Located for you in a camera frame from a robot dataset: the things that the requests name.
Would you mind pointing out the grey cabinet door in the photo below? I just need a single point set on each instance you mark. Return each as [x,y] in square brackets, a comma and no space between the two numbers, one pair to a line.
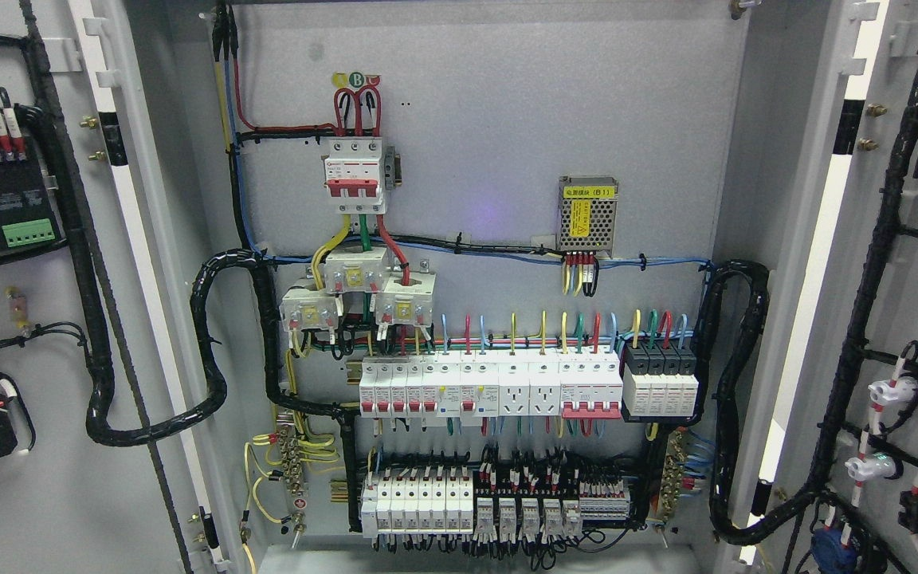
[70,505]
[817,436]

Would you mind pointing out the white current transformer cluster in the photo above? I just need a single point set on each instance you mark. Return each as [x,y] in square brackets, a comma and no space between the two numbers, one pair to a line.
[364,282]

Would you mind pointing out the white miniature breaker row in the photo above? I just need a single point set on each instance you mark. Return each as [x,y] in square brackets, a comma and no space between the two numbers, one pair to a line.
[432,388]

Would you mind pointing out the metal mesh power supply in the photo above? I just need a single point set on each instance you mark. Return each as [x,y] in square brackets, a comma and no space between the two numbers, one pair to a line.
[588,212]

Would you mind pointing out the main red lever breaker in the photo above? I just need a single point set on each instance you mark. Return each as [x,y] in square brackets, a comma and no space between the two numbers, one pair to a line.
[359,171]

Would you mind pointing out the red lever circuit breaker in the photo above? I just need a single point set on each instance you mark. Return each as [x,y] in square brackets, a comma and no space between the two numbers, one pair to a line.
[591,386]

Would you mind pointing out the black white surge protector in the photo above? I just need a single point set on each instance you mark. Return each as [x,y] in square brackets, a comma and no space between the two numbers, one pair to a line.
[659,385]

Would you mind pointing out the black relay terminal row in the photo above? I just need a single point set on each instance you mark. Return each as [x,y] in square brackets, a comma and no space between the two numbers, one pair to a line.
[535,506]

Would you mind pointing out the lower white breaker row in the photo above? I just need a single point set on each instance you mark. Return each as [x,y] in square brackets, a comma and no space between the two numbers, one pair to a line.
[418,500]

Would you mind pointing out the brass ground terminal bar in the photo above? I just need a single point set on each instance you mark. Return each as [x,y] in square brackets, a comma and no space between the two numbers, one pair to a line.
[292,466]

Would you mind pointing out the white DIN rail socket row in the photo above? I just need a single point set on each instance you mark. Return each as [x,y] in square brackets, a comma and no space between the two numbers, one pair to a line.
[529,383]

